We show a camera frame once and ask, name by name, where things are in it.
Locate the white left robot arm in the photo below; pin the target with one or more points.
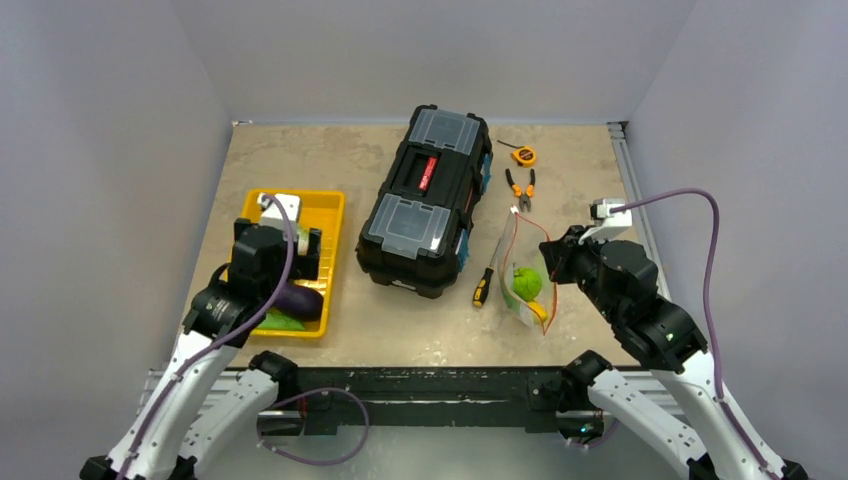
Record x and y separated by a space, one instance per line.
174 436

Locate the small green cabbage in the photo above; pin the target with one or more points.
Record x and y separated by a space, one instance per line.
527 283

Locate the screwdriver with yellow handle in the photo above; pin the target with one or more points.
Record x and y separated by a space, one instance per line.
483 287

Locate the black plastic toolbox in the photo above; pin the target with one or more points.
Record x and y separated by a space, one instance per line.
417 234

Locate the yellow tape measure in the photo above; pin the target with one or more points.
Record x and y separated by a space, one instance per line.
525 156

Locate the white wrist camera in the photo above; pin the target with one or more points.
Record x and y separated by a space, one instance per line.
276 208
610 220

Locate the clear zip top bag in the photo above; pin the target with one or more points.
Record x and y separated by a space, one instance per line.
520 248

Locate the orange handled pliers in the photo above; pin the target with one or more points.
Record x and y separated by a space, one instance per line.
522 194

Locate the purple eggplant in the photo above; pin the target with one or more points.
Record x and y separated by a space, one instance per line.
300 302

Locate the yellow plastic tray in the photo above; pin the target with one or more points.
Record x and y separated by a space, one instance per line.
324 210

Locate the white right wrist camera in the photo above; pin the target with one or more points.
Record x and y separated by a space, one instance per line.
610 220

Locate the yellow corn cob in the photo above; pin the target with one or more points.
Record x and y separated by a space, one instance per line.
537 313

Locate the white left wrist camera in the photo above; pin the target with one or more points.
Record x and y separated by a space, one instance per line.
276 208

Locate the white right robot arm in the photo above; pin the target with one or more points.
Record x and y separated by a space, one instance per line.
715 441

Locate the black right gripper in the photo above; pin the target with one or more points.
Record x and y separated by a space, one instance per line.
563 250

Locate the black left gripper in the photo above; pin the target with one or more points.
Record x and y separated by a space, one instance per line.
304 265

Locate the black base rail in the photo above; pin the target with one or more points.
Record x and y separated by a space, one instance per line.
532 399

